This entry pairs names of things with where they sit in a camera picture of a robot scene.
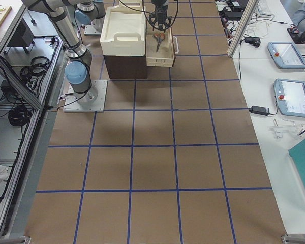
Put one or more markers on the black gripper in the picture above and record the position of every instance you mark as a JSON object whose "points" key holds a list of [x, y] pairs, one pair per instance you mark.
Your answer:
{"points": [[159, 10]]}

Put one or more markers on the orange grey scissors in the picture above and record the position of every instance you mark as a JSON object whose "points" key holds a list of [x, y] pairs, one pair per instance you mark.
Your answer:
{"points": [[159, 38]]}

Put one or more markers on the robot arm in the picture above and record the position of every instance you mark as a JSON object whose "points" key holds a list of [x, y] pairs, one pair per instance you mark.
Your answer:
{"points": [[160, 5], [77, 71]]}

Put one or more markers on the white plastic tray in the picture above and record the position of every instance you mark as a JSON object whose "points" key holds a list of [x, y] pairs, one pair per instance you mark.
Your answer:
{"points": [[123, 32]]}

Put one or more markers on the dark wooden cabinet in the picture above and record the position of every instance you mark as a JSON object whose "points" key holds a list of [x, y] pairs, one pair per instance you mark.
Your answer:
{"points": [[126, 67]]}

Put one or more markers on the far teach pendant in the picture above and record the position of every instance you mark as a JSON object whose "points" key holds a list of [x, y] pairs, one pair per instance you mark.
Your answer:
{"points": [[286, 55]]}

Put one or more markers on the teach pendant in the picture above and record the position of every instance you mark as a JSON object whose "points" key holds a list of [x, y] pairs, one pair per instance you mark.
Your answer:
{"points": [[286, 55], [290, 97]]}

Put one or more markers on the black power adapter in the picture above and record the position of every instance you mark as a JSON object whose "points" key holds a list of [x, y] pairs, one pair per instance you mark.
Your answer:
{"points": [[259, 110]]}

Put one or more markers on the near teach pendant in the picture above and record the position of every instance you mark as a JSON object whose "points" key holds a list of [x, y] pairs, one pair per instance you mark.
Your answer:
{"points": [[290, 97]]}

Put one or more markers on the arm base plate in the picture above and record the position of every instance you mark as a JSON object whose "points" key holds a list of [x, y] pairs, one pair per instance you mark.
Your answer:
{"points": [[93, 101], [93, 30]]}

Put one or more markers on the aluminium frame post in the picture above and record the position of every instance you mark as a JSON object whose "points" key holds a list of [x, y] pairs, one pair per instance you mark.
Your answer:
{"points": [[246, 17]]}

